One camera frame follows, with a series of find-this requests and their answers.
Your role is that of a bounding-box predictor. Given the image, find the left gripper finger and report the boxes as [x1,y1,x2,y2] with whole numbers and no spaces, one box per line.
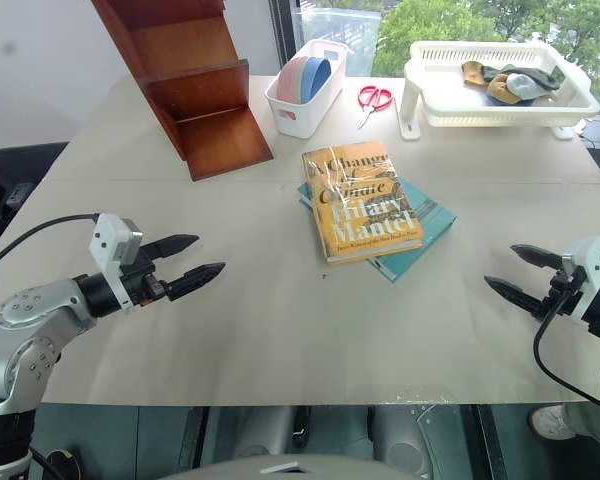
[166,261,227,303]
[140,233,201,262]

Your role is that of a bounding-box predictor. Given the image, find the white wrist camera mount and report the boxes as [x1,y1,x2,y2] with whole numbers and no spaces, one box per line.
[561,236,600,322]
[88,213,145,314]

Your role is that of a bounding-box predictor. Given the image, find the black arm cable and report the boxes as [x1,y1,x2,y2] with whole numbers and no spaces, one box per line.
[0,213,101,279]
[531,288,600,422]

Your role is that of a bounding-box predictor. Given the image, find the white plastic storage bin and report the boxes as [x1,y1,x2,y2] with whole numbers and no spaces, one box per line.
[264,39,352,141]

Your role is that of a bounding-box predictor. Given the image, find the small mustard brown sock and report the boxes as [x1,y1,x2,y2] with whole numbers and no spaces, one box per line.
[461,60,487,88]

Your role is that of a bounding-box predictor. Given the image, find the black window frame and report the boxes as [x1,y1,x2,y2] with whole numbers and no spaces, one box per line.
[268,0,296,79]

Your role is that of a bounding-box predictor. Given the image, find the light grey sock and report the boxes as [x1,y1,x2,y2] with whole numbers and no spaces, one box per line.
[506,72,552,99]

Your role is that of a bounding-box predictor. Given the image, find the black round floor cable plug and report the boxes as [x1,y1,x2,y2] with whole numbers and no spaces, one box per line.
[28,446,81,480]

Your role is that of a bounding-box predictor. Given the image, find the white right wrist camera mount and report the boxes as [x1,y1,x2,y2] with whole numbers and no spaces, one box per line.
[561,236,600,322]

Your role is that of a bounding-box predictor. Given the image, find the dark green sock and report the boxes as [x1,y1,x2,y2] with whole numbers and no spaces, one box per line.
[481,63,565,92]

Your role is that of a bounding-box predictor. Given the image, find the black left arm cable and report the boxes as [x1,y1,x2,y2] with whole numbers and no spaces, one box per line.
[0,213,101,279]

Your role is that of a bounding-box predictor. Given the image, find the yellow hardcover book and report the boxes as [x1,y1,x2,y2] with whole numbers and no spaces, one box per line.
[300,139,425,266]

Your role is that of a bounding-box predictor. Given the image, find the white sneaker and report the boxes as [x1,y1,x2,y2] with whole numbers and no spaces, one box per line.
[528,403,580,442]

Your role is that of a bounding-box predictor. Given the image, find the red handled scissors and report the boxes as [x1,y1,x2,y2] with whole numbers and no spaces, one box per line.
[355,85,394,131]

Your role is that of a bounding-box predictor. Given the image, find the wooden shelf unit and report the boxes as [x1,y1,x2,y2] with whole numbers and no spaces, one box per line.
[90,0,275,182]

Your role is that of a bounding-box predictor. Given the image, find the white plastic drying rack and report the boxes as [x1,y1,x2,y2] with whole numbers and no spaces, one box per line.
[398,40,600,142]

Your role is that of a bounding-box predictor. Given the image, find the pale blue plastic bowl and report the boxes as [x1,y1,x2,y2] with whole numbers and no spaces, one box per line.
[290,56,315,104]

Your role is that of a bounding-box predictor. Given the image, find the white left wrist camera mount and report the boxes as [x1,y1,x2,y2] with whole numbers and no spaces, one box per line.
[88,213,145,314]

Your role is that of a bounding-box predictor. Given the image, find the dark rounded dome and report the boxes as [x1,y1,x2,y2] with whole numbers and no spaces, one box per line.
[155,451,432,480]

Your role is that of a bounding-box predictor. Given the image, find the grey trouser leg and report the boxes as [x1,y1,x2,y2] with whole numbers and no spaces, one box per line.
[562,398,600,447]

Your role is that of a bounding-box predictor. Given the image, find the large mustard yellow sock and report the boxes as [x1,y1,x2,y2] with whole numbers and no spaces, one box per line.
[486,73,525,105]

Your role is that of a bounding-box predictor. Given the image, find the pink plastic bowl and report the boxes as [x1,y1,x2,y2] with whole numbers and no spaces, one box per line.
[276,55,307,104]

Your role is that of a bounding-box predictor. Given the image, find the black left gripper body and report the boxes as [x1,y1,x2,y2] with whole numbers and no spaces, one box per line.
[120,248,175,309]

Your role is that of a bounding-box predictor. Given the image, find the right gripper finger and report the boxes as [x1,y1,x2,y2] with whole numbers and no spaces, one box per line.
[509,243,565,270]
[483,275,550,318]

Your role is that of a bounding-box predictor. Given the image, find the black furniture with grey box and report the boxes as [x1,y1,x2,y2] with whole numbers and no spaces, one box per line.
[0,141,72,272]

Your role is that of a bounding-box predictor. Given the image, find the teal hardcover book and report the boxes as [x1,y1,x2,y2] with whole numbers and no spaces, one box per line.
[295,176,458,285]

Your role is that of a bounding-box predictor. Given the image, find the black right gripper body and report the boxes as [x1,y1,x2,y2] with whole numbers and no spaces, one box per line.
[541,266,585,318]

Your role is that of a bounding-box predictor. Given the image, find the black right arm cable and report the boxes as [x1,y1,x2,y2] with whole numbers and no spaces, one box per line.
[531,288,600,422]

